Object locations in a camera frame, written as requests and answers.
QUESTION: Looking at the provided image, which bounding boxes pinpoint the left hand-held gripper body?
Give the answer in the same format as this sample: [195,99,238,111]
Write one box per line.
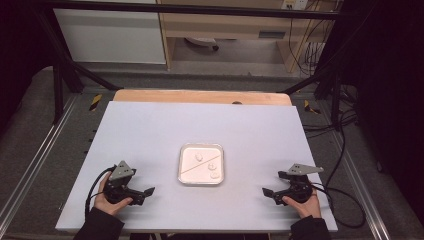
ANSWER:
[103,160,137,205]

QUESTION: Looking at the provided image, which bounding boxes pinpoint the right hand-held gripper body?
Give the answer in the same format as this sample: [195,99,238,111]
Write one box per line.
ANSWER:
[278,163,324,204]

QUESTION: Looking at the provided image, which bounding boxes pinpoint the white square plastic tray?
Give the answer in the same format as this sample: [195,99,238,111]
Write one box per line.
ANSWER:
[177,143,225,186]

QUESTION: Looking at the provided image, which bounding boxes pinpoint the long thin cotton swab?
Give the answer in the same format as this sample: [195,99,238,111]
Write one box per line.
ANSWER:
[180,154,222,175]

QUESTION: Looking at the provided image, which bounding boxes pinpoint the person's left hand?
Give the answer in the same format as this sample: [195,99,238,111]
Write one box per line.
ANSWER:
[94,173,134,216]

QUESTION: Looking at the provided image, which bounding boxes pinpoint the person's right hand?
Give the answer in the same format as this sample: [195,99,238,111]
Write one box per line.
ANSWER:
[282,194,322,220]

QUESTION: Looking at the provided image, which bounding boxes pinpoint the white board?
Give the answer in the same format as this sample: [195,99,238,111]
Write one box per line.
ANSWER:
[55,101,338,233]

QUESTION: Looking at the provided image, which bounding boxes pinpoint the yellow black tape strip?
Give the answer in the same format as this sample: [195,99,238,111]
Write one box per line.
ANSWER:
[303,99,321,115]
[88,94,103,112]

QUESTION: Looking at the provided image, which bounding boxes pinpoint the wooden table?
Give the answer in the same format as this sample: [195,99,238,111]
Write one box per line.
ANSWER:
[113,89,293,107]

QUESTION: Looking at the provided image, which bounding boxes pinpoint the black curtain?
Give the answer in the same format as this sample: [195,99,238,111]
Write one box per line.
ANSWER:
[0,0,56,133]
[339,0,424,221]

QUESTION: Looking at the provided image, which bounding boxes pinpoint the white cabinet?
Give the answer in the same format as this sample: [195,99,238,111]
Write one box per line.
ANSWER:
[53,0,167,65]

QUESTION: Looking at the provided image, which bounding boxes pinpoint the chair base with caster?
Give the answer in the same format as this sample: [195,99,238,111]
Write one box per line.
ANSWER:
[184,37,220,52]

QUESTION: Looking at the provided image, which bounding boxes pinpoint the light wooden desk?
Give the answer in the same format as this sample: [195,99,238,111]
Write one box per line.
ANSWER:
[156,0,341,73]

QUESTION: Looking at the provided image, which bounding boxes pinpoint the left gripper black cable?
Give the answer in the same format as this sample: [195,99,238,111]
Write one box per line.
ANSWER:
[84,166,116,218]

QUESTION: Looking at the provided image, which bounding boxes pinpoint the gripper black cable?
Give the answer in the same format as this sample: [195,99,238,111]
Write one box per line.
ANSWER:
[84,166,116,218]
[308,126,367,230]

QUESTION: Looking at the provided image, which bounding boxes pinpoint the aluminium rail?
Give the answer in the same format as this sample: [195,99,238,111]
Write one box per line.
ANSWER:
[0,94,80,221]
[328,129,392,240]

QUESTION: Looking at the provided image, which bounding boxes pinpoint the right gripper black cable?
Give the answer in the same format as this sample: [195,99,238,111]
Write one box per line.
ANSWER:
[308,126,367,230]

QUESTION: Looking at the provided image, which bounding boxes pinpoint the black floor cables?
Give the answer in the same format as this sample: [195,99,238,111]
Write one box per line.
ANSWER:
[301,109,358,139]

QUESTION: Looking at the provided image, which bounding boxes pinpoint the hanging black cable bundle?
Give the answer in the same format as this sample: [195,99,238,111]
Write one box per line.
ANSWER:
[288,13,334,77]

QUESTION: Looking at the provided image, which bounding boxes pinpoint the black metal frame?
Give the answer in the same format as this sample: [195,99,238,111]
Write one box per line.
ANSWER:
[33,0,344,126]

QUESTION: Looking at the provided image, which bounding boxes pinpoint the white wall socket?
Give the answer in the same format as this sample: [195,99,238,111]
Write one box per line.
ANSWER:
[281,0,309,10]

